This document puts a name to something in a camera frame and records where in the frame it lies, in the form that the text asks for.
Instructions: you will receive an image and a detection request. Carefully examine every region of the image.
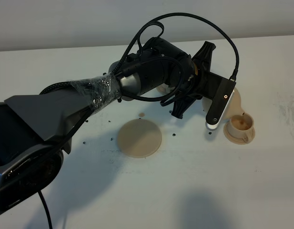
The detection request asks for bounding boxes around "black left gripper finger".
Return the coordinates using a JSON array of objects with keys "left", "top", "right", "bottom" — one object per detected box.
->
[
  {"left": 171, "top": 95, "right": 201, "bottom": 119},
  {"left": 192, "top": 41, "right": 216, "bottom": 72}
]

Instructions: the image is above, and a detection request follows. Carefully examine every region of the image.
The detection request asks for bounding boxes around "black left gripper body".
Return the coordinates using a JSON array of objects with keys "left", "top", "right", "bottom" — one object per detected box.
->
[{"left": 118, "top": 37, "right": 206, "bottom": 100}]

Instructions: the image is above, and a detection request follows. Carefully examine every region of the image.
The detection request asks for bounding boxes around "beige teapot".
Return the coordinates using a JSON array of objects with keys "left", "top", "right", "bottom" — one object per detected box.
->
[{"left": 202, "top": 87, "right": 245, "bottom": 120}]

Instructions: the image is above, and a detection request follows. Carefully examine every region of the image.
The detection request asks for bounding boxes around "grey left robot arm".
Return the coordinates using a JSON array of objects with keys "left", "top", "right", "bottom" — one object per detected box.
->
[{"left": 0, "top": 38, "right": 215, "bottom": 215}]

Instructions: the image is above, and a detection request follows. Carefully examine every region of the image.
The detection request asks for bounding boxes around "beige teapot saucer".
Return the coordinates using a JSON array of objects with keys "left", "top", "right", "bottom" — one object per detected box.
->
[{"left": 117, "top": 119, "right": 162, "bottom": 158}]

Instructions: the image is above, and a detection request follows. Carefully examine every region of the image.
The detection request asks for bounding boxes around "beige far teacup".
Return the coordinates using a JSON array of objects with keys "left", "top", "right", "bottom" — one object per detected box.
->
[{"left": 157, "top": 84, "right": 175, "bottom": 95}]

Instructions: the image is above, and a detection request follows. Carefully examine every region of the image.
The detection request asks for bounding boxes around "beige teacup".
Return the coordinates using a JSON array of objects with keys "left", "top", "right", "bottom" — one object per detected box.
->
[
  {"left": 228, "top": 114, "right": 254, "bottom": 130},
  {"left": 157, "top": 84, "right": 175, "bottom": 95}
]

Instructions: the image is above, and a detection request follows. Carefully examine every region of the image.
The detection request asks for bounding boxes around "beige far cup saucer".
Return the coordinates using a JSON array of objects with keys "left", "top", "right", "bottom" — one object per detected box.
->
[{"left": 156, "top": 85, "right": 171, "bottom": 95}]

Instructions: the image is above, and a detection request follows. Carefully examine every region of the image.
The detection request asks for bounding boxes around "beige cup saucer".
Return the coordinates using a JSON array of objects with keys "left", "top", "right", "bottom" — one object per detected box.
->
[
  {"left": 156, "top": 85, "right": 171, "bottom": 95},
  {"left": 223, "top": 122, "right": 255, "bottom": 145}
]

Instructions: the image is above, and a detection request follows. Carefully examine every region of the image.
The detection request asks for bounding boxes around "beige near cup saucer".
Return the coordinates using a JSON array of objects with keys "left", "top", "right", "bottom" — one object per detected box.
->
[{"left": 223, "top": 122, "right": 255, "bottom": 145}]

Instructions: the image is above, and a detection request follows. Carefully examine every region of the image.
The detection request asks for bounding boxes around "beige near teacup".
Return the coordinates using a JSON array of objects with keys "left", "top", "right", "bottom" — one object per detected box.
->
[{"left": 228, "top": 114, "right": 254, "bottom": 130}]

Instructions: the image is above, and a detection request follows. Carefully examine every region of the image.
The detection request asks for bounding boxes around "black left camera cable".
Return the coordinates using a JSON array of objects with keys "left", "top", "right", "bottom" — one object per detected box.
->
[{"left": 0, "top": 13, "right": 240, "bottom": 229}]

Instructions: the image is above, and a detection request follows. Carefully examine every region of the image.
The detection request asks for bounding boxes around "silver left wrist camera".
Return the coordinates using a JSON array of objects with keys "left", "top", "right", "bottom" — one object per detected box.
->
[{"left": 199, "top": 71, "right": 236, "bottom": 131}]

